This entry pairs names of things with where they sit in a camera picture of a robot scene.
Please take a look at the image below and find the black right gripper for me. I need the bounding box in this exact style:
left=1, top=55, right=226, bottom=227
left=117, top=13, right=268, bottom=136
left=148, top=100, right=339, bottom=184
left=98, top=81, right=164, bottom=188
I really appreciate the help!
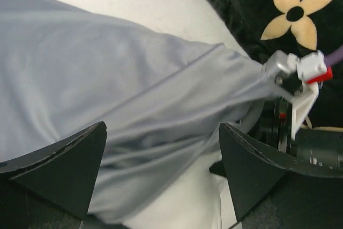
left=244, top=98, right=296, bottom=157

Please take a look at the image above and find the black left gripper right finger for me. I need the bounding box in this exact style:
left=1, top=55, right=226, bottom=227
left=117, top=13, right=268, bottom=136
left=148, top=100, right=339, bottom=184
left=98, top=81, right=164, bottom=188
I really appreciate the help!
left=219, top=123, right=342, bottom=228

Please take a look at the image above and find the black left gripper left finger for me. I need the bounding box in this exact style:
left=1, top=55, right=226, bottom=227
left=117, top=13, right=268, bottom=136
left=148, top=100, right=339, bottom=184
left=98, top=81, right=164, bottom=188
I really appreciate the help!
left=1, top=122, right=107, bottom=228

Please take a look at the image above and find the white pillow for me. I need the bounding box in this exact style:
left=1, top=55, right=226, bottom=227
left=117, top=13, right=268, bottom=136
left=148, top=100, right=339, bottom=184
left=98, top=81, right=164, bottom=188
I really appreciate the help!
left=124, top=153, right=236, bottom=229

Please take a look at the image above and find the grey pillowcase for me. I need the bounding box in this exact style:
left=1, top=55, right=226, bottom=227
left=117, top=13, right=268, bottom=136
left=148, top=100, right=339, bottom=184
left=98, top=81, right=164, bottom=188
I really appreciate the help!
left=0, top=0, right=271, bottom=224

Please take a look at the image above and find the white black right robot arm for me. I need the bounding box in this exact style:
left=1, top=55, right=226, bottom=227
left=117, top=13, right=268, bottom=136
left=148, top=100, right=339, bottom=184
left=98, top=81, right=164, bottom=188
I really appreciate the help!
left=248, top=98, right=342, bottom=172

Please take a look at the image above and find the black floral pattern cushion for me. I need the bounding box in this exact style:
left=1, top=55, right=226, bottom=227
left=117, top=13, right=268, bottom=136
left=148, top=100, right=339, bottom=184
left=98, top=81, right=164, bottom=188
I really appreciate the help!
left=182, top=0, right=343, bottom=133

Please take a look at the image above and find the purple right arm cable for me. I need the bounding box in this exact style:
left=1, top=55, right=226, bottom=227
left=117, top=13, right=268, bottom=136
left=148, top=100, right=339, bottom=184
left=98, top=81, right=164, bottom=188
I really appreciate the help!
left=323, top=45, right=343, bottom=68

